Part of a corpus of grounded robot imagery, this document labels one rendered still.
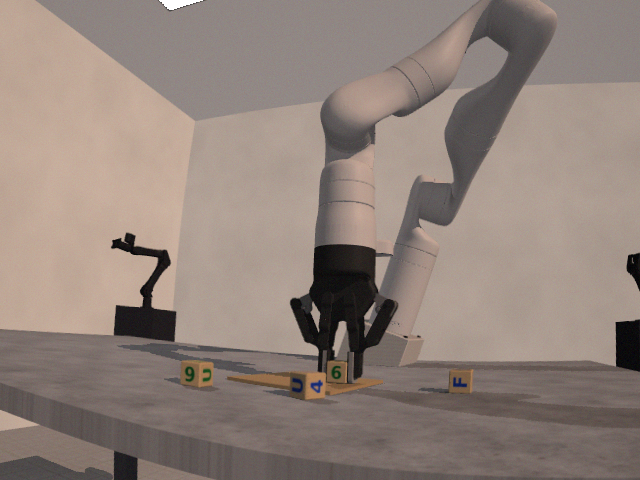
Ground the tan flat mat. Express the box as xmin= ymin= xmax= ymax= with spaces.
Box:
xmin=227 ymin=372 xmax=383 ymax=395

